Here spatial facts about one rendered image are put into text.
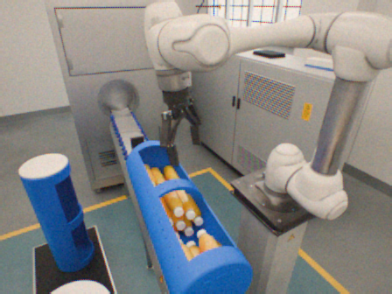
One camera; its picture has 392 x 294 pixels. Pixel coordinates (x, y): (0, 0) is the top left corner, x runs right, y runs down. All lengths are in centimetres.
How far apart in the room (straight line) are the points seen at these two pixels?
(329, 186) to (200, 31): 80
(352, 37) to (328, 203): 59
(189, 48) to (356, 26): 54
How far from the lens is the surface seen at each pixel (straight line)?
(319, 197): 112
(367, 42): 87
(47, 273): 241
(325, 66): 238
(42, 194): 182
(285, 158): 120
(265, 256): 150
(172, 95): 70
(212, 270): 84
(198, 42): 49
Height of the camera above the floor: 192
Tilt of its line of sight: 30 degrees down
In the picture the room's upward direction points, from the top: straight up
